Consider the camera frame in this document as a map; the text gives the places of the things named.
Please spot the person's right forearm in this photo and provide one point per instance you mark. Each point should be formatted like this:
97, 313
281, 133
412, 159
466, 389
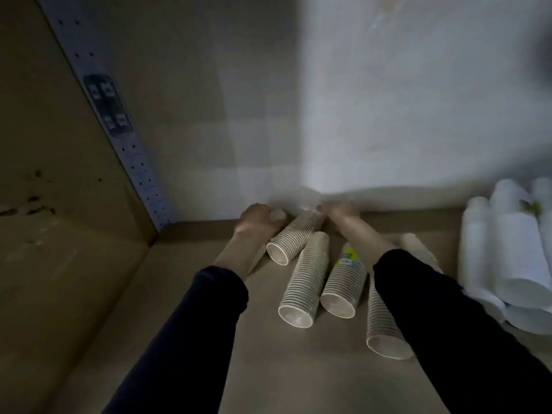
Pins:
453, 340

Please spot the person's right hand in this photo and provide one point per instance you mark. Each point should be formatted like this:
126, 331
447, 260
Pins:
340, 215

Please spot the white metal shelf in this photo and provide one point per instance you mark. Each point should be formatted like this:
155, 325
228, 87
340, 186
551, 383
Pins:
302, 375

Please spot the person's left hand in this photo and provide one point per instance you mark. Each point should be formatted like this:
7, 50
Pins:
256, 222

